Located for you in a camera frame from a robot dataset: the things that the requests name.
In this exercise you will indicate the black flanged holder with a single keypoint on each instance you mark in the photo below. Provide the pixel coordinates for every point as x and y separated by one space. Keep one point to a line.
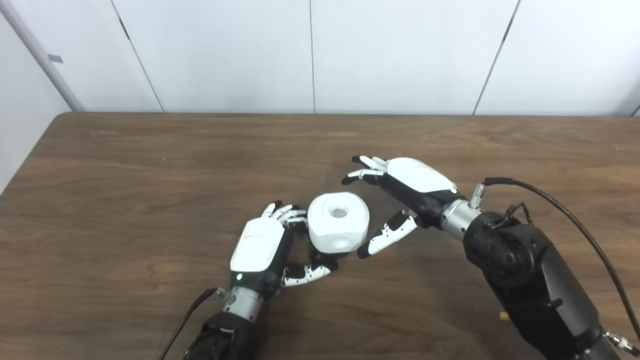
320 257

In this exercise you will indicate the grey wall corner trim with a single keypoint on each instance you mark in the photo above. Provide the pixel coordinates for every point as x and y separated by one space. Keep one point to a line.
42 60

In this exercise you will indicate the round white piece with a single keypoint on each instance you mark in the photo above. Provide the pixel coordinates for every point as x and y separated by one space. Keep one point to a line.
330 230

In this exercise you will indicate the small grey wall label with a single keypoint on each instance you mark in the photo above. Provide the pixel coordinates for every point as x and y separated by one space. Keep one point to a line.
55 58

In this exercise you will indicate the white and black right hand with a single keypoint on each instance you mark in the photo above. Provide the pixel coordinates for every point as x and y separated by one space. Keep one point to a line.
417 177

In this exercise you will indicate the white and black left hand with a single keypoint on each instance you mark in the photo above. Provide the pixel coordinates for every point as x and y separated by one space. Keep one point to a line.
257 245

